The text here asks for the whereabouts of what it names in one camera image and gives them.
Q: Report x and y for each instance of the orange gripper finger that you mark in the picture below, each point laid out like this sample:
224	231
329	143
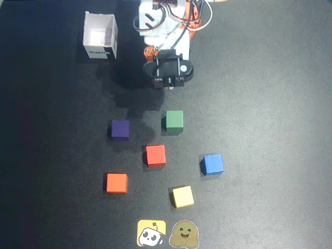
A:
149	53

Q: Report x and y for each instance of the orange wooden cube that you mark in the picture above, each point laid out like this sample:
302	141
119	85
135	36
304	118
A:
116	182

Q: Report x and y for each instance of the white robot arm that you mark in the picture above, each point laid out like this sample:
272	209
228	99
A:
166	28

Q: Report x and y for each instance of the green wooden cube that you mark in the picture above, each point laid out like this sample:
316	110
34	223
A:
174	121

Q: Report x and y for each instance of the purple wooden cube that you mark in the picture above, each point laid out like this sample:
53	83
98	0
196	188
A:
120	129

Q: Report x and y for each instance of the red wooden cube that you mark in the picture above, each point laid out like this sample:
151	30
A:
155	155

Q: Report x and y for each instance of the blue wooden cube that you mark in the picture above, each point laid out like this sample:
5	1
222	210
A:
213	164

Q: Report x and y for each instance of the yellow wooden cube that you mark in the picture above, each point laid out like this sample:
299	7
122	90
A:
182	196

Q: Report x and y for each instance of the white cardboard box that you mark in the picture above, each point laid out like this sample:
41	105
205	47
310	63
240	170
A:
99	39

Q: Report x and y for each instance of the black fabric mat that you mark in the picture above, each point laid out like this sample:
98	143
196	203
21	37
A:
259	142

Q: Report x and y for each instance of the yellow robot face sticker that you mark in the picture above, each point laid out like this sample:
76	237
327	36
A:
151	233

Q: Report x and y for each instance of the hugging face emoji sticker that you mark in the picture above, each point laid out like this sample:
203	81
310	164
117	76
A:
184	234

